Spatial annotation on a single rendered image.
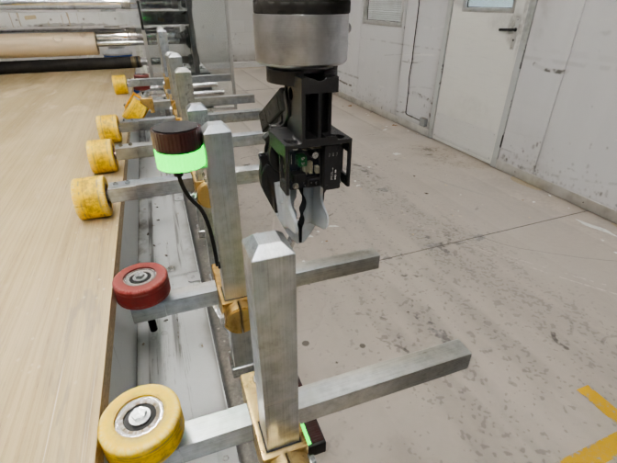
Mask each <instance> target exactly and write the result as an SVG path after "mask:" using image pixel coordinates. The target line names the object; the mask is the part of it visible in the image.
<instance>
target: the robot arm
mask: <svg viewBox="0 0 617 463"><path fill-rule="evenodd" d="M350 1H351V0H252V4H253V13H252V21H253V35H254V50H255V60H256V61H257V62H258V63H260V64H261V65H265V66H266V81H267V82H268V83H271V84H275V85H284V86H285V87H281V88H279V89H278V91H277V92H276V93H275V95H274V96H273V97H272V98H271V100H270V101H269V102H268V103H267V105H266V106H265V107H264V109H263V110H262V111H261V112H260V114H259V118H260V122H261V127H262V132H266V133H265V134H264V135H263V139H264V140H265V146H264V152H263V153H259V154H258V157H259V160H260V165H259V181H260V185H261V188H262V190H263V192H264V194H265V195H266V197H267V199H268V201H269V203H270V205H271V206H272V208H273V210H274V212H275V214H276V216H277V218H278V219H279V221H280V223H281V224H282V226H283V228H284V230H285V231H286V233H287V234H288V236H289V237H290V238H291V239H292V240H293V241H294V242H296V243H303V242H305V241H306V240H307V238H308V237H309V235H310V234H311V232H312V231H313V229H314V227H315V225H316V226H318V227H320V228H322V229H323V230H324V229H327V227H328V225H329V215H328V213H327V210H326V209H325V206H324V203H323V200H324V193H325V191H326V190H330V189H335V188H339V187H340V183H341V181H342V182H343V183H344V184H345V185H346V186H350V173H351V158H352V141H353V139H352V138H351V137H349V136H348V135H346V134H345V133H343V132H342V131H340V130H338V129H336V128H335V127H333V126H332V125H331V101H332V93H334V92H339V76H337V73H338V65H341V64H344V63H345V62H346V61H347V53H348V33H350V31H351V29H352V26H351V24H350V23H349V13H350V12H351V2H350ZM343 149H344V150H345V151H347V166H346V173H345V172H344V171H343V170H342V159H343ZM297 189H299V192H300V194H301V195H302V201H301V204H300V206H299V212H300V217H299V221H298V223H297V212H296V210H295V208H294V201H295V199H296V197H297Z"/></svg>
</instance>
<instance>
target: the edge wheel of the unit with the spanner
mask: <svg viewBox="0 0 617 463"><path fill-rule="evenodd" d="M112 288H113V290H114V293H115V296H116V299H117V302H118V304H119V305H120V306H121V307H122V308H124V309H127V310H134V311H137V310H144V309H148V308H150V307H153V306H155V305H157V304H159V303H160V302H162V301H163V300H164V299H166V298H167V296H168V295H169V293H170V290H171V285H170V281H169V277H168V273H167V270H166V268H165V267H164V266H163V265H160V264H157V263H152V262H145V263H138V264H135V265H130V266H128V267H126V268H124V269H122V270H121V271H120V272H118V273H117V274H116V275H115V277H114V278H113V281H112ZM148 324H149V327H150V330H151V332H156V331H157V330H158V327H157V323H156V321H155V320H151V321H148Z"/></svg>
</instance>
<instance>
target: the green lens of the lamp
mask: <svg viewBox="0 0 617 463"><path fill-rule="evenodd" d="M154 155H155V160H156V164H157V168H158V169H159V170H160V171H163V172H166V173H185V172H190V171H194V170H196V169H199V168H201V167H203V166H204V165H205V164H206V158H205V152H204V145H202V147H201V148H200V149H199V150H197V151H195V152H191V153H186V154H178V155H167V154H161V153H158V152H156V151H155V150H154Z"/></svg>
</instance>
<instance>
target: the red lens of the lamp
mask: <svg viewBox="0 0 617 463"><path fill-rule="evenodd" d="M197 125H198V128H197V129H195V130H191V131H189V132H184V133H177V134H161V133H157V132H154V131H153V130H152V127H151V128H150V134H151V141H152V146H153V149H154V150H155V151H157V152H166V153H178V152H189V151H193V150H195V149H198V148H200V147H201V146H202V145H203V138H202V131H201V125H200V124H199V123H197Z"/></svg>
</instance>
